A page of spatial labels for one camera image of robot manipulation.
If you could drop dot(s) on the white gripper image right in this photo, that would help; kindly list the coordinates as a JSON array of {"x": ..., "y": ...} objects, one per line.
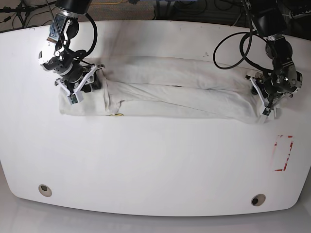
[{"x": 268, "y": 94}]

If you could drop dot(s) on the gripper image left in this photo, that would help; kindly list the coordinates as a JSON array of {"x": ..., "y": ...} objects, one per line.
[{"x": 76, "y": 75}]

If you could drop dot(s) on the white T-shirt with yellow logo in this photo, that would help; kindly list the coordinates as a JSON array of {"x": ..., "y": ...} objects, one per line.
[{"x": 169, "y": 87}]

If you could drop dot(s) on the red tape rectangle marking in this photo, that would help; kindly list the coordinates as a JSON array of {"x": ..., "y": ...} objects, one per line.
[{"x": 281, "y": 152}]

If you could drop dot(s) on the white power strip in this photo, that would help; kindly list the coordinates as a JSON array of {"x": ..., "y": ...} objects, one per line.
[{"x": 300, "y": 12}]

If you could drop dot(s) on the black tripod stand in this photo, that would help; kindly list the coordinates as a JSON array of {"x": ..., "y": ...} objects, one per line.
[{"x": 22, "y": 12}]

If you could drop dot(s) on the wrist camera board image left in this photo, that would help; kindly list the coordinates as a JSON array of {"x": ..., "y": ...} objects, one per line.
[{"x": 75, "y": 97}]

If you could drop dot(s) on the wrist camera board image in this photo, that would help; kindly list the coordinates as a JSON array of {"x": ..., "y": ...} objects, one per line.
[
  {"x": 267, "y": 115},
  {"x": 75, "y": 97}
]

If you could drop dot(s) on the wrist camera board image right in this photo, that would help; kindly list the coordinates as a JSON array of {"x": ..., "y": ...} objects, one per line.
[{"x": 267, "y": 115}]

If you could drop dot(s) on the right table cable grommet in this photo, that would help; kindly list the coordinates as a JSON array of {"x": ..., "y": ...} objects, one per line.
[{"x": 258, "y": 200}]

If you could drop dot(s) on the table cable grommet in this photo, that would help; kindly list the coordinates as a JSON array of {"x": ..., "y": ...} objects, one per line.
[
  {"x": 258, "y": 200},
  {"x": 45, "y": 190}
]

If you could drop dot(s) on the left table cable grommet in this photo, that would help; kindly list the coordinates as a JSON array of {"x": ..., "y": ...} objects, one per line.
[{"x": 45, "y": 190}]

